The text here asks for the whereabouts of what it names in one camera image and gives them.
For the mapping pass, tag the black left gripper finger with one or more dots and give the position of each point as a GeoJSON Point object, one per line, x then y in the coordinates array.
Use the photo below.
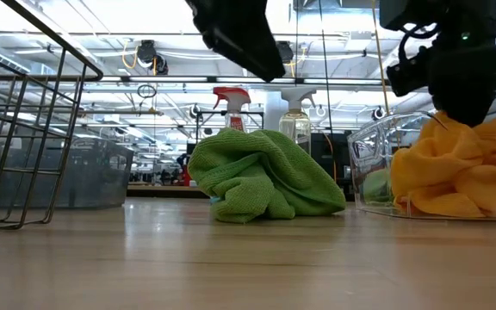
{"type": "Point", "coordinates": [239, 34]}

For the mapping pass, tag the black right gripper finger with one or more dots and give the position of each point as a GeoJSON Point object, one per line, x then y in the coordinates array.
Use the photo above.
{"type": "Point", "coordinates": [467, 103]}

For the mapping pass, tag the green microfiber towel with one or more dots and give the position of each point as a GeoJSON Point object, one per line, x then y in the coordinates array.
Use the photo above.
{"type": "Point", "coordinates": [265, 172]}
{"type": "Point", "coordinates": [377, 187]}

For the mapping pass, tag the Windex spray bottle red trigger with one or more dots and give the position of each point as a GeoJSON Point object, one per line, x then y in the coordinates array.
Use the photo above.
{"type": "Point", "coordinates": [233, 97]}

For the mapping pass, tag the long ceiling light bar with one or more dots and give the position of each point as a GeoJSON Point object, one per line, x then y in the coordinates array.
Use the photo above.
{"type": "Point", "coordinates": [166, 79]}

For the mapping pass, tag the clear plastic bin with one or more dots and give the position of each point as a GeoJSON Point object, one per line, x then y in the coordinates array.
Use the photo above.
{"type": "Point", "coordinates": [373, 146]}

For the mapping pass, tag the clear spray bottle white trigger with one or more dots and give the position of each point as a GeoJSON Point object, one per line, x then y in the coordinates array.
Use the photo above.
{"type": "Point", "coordinates": [295, 125]}

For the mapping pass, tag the red box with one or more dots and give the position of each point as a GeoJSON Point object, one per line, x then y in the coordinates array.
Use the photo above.
{"type": "Point", "coordinates": [186, 176]}

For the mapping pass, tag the smoky grey plastic bin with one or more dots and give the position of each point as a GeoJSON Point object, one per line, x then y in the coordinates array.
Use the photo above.
{"type": "Point", "coordinates": [97, 172]}

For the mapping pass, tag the black aluminium table frame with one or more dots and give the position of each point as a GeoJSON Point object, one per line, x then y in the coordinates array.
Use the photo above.
{"type": "Point", "coordinates": [166, 191]}

